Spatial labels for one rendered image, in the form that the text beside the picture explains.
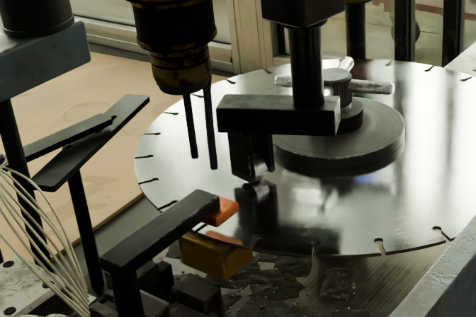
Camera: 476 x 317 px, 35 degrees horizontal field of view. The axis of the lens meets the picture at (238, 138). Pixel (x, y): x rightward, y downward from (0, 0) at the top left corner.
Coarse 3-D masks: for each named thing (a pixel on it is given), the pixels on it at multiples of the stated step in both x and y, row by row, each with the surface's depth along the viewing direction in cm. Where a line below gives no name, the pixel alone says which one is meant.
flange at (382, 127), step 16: (352, 112) 60; (368, 112) 63; (384, 112) 63; (352, 128) 60; (368, 128) 60; (384, 128) 60; (400, 128) 60; (288, 144) 59; (304, 144) 59; (320, 144) 59; (336, 144) 58; (352, 144) 58; (368, 144) 58; (384, 144) 58; (400, 144) 60; (288, 160) 59; (304, 160) 58; (320, 160) 57; (336, 160) 57; (352, 160) 57; (368, 160) 57
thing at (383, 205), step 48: (192, 96) 72; (384, 96) 68; (432, 96) 67; (144, 144) 64; (432, 144) 59; (144, 192) 57; (240, 192) 56; (288, 192) 55; (336, 192) 54; (384, 192) 54; (432, 192) 53; (240, 240) 50; (288, 240) 50; (336, 240) 49; (384, 240) 49; (432, 240) 48
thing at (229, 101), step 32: (288, 32) 50; (320, 32) 50; (320, 64) 51; (224, 96) 55; (256, 96) 55; (288, 96) 54; (320, 96) 52; (224, 128) 54; (256, 128) 53; (288, 128) 53; (320, 128) 52
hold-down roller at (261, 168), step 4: (256, 156) 56; (260, 156) 56; (256, 160) 56; (260, 160) 56; (256, 164) 56; (260, 164) 56; (264, 164) 56; (256, 168) 56; (260, 168) 56; (264, 168) 56; (256, 172) 56; (260, 172) 56; (264, 172) 56; (256, 176) 56; (260, 176) 56; (256, 180) 56
